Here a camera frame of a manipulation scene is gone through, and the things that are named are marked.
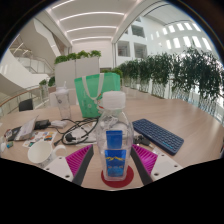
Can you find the black pouch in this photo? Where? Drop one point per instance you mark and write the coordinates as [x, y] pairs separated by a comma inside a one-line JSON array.
[[42, 124]]

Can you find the flat round red coaster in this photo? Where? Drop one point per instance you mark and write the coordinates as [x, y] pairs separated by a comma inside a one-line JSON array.
[[128, 178]]

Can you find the white ceramic mug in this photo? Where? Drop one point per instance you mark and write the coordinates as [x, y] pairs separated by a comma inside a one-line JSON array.
[[41, 154]]

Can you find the black keys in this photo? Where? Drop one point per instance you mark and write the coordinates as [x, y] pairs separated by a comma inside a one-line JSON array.
[[142, 140]]

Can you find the white power adapter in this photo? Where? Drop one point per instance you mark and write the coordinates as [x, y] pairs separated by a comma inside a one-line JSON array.
[[58, 124]]

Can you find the dark blue keyboard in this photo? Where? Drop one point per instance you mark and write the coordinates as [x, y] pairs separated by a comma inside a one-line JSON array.
[[158, 136]]

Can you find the colourful sticker sheet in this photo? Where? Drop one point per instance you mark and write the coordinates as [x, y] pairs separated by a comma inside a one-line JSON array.
[[38, 138]]

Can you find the black chair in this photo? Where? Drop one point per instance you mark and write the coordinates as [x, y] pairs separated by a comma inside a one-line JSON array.
[[25, 104]]

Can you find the clear plastic water bottle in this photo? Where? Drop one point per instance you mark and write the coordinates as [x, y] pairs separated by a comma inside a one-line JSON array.
[[113, 140]]

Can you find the clear tumbler with straw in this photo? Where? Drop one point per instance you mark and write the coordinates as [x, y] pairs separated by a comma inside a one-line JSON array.
[[63, 103]]

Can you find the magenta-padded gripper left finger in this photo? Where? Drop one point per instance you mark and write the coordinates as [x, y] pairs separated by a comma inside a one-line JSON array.
[[77, 162]]

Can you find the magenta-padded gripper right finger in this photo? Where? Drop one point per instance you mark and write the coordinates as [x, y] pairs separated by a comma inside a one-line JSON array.
[[150, 161]]

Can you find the white planter box with plants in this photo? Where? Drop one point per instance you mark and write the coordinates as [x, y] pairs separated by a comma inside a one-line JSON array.
[[77, 68]]

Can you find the green tote bag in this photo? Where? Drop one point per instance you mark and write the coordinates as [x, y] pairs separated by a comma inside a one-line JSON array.
[[95, 95]]

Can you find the row of green potted trees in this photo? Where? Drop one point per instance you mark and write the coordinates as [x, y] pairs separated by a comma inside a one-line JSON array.
[[173, 73]]

